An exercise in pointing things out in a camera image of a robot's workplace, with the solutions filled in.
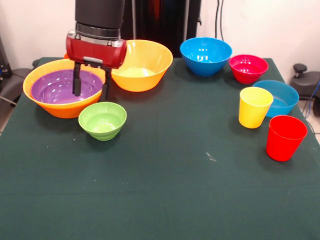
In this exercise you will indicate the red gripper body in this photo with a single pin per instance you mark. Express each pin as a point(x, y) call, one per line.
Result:
point(100, 53)

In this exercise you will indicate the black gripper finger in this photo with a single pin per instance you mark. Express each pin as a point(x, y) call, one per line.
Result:
point(106, 85)
point(76, 82)

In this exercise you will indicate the purple bowl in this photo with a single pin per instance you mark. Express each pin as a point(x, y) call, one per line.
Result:
point(55, 87)

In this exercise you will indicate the small green bowl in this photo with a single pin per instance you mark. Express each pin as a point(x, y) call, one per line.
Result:
point(102, 120)

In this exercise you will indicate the small orange bowl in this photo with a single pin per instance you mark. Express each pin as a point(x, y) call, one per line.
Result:
point(65, 56)

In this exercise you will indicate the black equipment rack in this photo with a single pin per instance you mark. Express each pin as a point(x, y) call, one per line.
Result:
point(3, 62)

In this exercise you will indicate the dark green tablecloth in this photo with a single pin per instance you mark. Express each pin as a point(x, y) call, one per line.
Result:
point(150, 175)

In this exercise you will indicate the deep blue bowl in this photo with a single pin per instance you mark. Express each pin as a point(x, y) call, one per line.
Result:
point(205, 52)

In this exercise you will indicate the small pink bowl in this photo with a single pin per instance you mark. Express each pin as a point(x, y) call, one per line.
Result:
point(247, 67)

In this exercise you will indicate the yellow cup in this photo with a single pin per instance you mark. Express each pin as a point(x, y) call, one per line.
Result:
point(252, 115)

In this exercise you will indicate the shallow blue bowl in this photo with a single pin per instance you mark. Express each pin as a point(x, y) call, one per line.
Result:
point(285, 97)

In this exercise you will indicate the red cup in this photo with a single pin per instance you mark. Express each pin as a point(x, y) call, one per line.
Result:
point(282, 145)

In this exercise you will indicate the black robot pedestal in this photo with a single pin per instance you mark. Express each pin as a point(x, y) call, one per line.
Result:
point(162, 20)

